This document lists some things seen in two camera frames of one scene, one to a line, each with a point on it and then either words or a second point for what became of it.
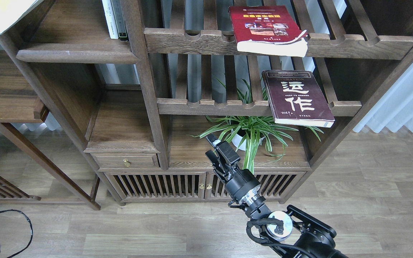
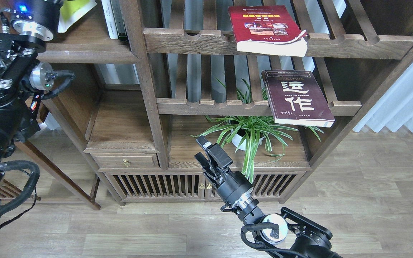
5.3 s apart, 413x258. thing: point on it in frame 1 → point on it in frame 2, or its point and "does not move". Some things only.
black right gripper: [241, 183] → [235, 187]
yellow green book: [0, 14] → [71, 11]
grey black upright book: [120, 20] does not move
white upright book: [110, 19] does not move
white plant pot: [240, 142] does not move
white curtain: [410, 101] does not move
